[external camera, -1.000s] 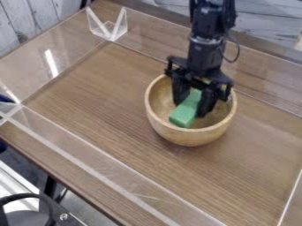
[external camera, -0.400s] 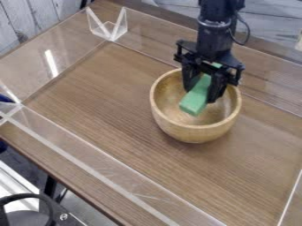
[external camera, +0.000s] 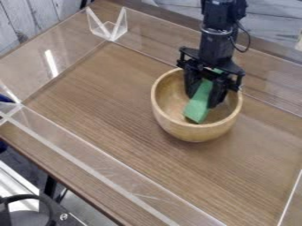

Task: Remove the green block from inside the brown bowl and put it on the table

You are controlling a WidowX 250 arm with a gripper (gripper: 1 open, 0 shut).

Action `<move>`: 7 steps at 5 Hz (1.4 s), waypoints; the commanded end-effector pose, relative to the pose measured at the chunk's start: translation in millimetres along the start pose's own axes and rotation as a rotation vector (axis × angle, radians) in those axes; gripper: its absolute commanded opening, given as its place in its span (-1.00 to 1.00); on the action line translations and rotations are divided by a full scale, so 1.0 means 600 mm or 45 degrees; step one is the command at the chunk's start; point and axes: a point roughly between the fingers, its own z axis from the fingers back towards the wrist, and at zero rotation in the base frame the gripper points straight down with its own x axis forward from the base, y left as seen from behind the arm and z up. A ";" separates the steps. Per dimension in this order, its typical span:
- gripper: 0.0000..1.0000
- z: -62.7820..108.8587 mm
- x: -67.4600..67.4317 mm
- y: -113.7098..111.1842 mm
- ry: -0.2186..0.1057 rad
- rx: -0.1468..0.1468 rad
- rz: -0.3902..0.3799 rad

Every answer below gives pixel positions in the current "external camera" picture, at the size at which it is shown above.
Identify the green rectangular block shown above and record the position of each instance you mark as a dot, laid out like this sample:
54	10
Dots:
195	110

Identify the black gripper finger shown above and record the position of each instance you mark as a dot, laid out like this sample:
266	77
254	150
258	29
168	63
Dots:
193	80
218	93

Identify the grey metal base plate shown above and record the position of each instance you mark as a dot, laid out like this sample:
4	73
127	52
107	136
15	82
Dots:
56	214

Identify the clear acrylic corner bracket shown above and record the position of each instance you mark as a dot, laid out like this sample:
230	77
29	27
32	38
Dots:
107	30

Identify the blue object at left edge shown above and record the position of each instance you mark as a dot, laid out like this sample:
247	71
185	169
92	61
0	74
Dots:
5	99

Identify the brown wooden bowl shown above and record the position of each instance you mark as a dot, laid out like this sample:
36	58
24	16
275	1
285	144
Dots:
168	102

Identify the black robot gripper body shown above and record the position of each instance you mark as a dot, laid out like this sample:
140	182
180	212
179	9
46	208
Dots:
211	59

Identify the black table leg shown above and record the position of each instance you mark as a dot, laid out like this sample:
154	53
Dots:
50	187

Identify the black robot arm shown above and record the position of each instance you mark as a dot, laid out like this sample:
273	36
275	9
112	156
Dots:
222	14

